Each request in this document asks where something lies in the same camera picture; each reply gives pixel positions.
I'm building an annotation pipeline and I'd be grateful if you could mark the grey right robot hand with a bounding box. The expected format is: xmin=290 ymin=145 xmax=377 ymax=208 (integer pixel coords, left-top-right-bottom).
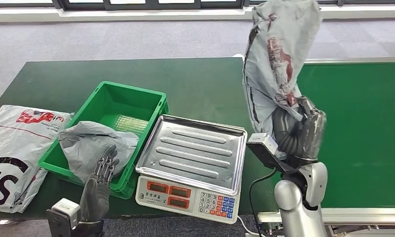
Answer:
xmin=271 ymin=96 xmax=328 ymax=161

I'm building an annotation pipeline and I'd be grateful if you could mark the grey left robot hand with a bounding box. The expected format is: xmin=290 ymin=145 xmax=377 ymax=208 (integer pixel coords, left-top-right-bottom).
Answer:
xmin=79 ymin=144 xmax=120 ymax=224

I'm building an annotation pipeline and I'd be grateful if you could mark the grey mailer bag red print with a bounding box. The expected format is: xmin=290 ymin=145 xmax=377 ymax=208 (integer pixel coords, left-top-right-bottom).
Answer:
xmin=242 ymin=0 xmax=323 ymax=159

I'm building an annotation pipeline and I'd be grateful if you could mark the green conveyor belt machine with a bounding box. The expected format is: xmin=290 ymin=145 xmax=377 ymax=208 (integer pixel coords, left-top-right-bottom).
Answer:
xmin=233 ymin=54 xmax=395 ymax=237

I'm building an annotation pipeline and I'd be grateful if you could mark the plain grey mailer bag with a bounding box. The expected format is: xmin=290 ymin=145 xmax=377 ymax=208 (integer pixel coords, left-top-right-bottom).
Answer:
xmin=58 ymin=121 xmax=140 ymax=183

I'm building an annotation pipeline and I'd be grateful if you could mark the white electronic scale body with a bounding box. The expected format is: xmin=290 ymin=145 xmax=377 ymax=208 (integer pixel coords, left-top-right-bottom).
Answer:
xmin=135 ymin=175 xmax=241 ymax=225

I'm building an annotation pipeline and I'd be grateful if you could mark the large white printed mailer bag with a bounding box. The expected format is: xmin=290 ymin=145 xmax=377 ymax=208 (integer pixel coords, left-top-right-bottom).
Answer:
xmin=0 ymin=104 xmax=74 ymax=214

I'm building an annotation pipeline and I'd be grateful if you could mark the steel scale tray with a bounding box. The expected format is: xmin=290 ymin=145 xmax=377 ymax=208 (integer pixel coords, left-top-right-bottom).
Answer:
xmin=135 ymin=114 xmax=249 ymax=196

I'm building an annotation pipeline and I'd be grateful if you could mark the green plastic crate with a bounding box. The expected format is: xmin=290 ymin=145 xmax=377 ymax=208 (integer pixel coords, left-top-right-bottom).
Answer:
xmin=38 ymin=81 xmax=170 ymax=200

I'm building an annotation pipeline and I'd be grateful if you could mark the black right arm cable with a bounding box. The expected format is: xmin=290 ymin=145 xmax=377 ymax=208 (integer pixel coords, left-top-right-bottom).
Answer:
xmin=249 ymin=167 xmax=278 ymax=237

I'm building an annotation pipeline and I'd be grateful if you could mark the white scale power cable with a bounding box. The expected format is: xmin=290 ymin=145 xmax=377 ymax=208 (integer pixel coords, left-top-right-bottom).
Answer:
xmin=237 ymin=216 xmax=260 ymax=237

